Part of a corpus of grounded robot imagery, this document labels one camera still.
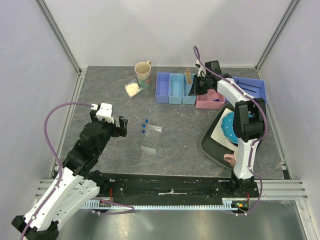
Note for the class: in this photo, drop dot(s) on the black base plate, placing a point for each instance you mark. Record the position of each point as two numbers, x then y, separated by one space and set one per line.
165 190

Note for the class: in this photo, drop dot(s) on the beige cartoon mug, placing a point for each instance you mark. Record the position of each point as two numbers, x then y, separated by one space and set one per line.
143 73

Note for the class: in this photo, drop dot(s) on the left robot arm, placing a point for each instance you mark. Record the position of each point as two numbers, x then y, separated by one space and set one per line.
71 188

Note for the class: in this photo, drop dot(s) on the large purple bin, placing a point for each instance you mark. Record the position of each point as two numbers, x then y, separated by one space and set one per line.
256 82

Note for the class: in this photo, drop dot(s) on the purple bin leftmost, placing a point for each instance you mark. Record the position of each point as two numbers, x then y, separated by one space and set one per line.
162 87

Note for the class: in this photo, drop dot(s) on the light blue bin left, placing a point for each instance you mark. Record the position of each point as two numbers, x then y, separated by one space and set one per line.
176 88

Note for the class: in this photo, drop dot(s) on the pink mug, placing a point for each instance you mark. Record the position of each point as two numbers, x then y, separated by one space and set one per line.
231 158

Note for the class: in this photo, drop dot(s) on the dark green tray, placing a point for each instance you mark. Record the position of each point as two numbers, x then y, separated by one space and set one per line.
213 150

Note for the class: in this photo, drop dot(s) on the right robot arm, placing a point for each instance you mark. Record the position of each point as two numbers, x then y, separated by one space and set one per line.
250 123

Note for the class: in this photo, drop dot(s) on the pink bin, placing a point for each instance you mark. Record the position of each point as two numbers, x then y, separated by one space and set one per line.
206 101

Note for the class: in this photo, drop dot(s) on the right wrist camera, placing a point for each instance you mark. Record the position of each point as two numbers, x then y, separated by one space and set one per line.
201 70

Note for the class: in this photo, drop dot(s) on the light blue bin right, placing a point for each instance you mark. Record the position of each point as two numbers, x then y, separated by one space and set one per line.
186 98

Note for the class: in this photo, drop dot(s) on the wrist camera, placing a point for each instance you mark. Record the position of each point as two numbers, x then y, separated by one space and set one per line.
103 112
201 70

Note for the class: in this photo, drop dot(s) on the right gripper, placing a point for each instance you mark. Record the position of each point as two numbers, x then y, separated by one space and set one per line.
195 89

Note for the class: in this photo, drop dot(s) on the light blue bin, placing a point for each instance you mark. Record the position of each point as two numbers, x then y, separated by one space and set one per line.
176 88
186 98

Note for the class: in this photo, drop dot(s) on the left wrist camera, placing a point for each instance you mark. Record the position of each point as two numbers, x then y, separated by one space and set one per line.
103 112

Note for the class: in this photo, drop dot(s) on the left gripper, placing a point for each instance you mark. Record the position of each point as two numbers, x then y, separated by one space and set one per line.
120 131

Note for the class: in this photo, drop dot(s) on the clear test tube rack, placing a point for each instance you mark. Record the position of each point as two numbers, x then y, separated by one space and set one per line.
151 138

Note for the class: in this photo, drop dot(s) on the bag of white powder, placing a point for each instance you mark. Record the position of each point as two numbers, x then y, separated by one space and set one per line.
132 88

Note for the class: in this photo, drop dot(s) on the blue dotted plate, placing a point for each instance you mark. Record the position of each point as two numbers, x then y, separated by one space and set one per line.
227 128

